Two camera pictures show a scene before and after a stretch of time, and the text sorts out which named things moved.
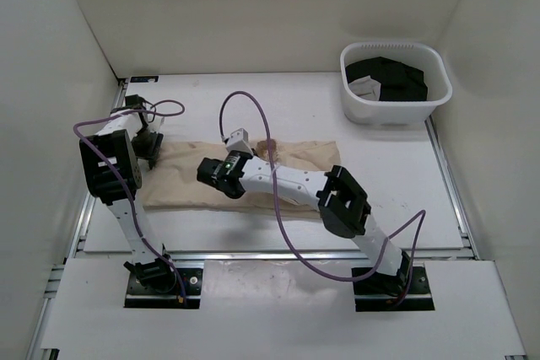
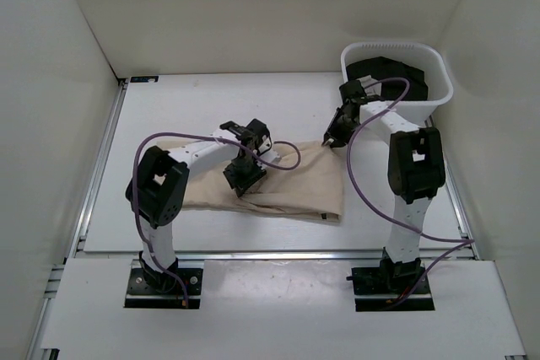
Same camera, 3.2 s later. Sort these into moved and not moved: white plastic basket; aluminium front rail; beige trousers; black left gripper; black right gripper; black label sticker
Moved: black right gripper; black left gripper
Not moved: black label sticker; aluminium front rail; white plastic basket; beige trousers
